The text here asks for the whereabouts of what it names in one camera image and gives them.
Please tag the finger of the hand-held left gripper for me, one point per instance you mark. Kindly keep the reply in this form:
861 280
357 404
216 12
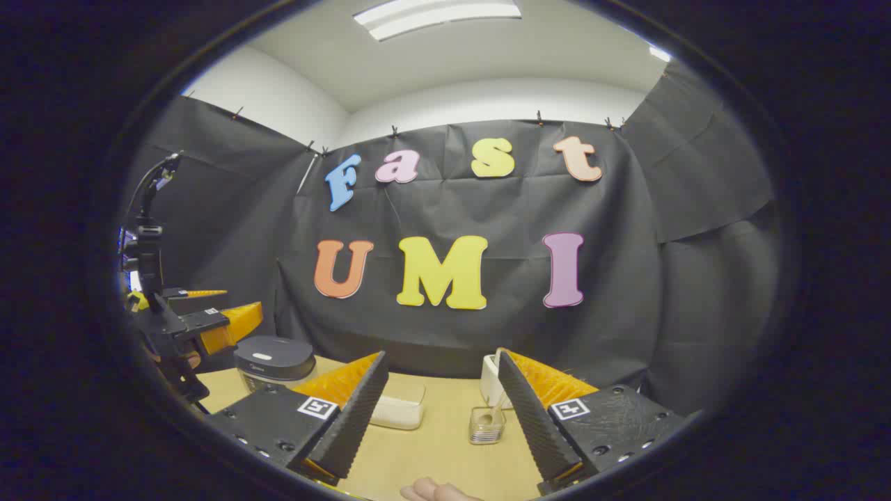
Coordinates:
174 293
202 322

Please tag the clear rice box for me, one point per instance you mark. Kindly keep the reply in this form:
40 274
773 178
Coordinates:
400 414

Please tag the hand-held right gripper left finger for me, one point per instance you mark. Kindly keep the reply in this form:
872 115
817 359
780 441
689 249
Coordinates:
355 417

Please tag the white toaster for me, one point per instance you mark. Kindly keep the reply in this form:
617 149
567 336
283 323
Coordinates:
489 379

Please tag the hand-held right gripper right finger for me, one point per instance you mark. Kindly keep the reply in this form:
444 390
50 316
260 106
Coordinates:
532 424

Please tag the small ceiling light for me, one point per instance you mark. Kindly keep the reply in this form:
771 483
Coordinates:
660 53

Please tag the grey rice cooker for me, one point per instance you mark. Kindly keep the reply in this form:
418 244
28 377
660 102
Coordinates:
275 358

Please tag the wooden spoon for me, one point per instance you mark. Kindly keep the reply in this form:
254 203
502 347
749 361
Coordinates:
489 417

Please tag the long ceiling light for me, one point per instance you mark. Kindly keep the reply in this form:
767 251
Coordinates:
438 14

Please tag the clear chopstick holder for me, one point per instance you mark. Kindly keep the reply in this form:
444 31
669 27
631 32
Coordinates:
487 434

